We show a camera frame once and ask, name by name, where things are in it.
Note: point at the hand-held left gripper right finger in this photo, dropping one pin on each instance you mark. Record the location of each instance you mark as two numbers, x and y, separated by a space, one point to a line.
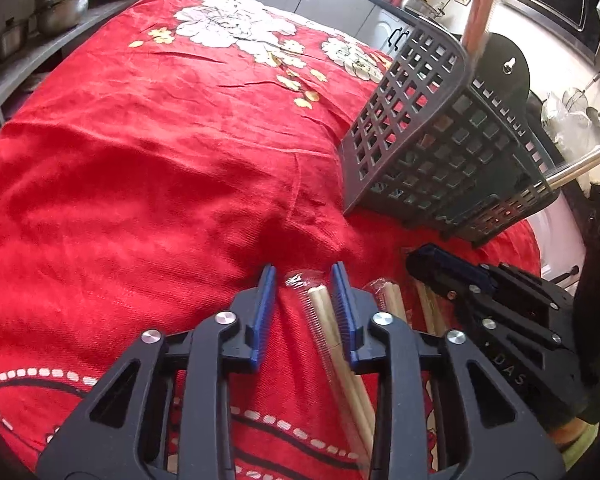
344 320

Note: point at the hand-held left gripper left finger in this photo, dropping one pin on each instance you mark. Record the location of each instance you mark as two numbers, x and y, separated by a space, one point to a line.
261 320

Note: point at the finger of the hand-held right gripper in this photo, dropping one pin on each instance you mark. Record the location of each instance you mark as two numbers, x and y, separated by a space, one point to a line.
460 267
430 276

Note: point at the wooden chopsticks pair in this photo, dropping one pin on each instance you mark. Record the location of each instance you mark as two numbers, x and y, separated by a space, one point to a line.
427 310
345 387
392 300

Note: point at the grey plastic utensil basket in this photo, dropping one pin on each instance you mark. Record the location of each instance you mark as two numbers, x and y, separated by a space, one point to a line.
430 160

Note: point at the person's right hand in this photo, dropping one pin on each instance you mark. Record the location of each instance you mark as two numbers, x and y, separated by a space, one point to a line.
572 435

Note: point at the white plastic bag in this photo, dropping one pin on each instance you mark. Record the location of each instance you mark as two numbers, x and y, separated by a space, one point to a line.
562 120

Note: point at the red floral blanket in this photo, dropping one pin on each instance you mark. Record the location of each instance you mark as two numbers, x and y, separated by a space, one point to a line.
130 185

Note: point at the steel skimmer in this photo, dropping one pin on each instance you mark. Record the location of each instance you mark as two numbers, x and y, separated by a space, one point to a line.
575 95

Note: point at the black microwave oven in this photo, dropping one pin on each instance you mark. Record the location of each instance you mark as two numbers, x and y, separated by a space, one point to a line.
555 5

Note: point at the white kitchen cabinets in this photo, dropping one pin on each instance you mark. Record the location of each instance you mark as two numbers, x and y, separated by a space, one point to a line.
330 0

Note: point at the grey shelf rack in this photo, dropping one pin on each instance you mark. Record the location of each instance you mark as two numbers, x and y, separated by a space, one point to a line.
45 52

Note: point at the small steel pot with lid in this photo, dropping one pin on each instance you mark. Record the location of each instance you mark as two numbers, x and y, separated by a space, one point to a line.
11 40

